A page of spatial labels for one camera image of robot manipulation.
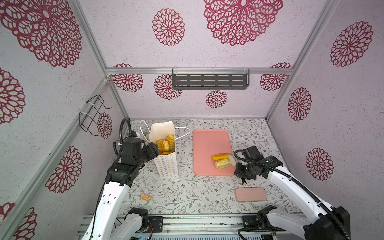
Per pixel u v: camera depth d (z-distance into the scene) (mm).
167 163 764
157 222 736
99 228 386
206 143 1062
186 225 760
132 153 501
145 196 815
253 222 729
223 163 873
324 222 383
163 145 834
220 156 930
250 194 851
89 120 748
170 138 895
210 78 944
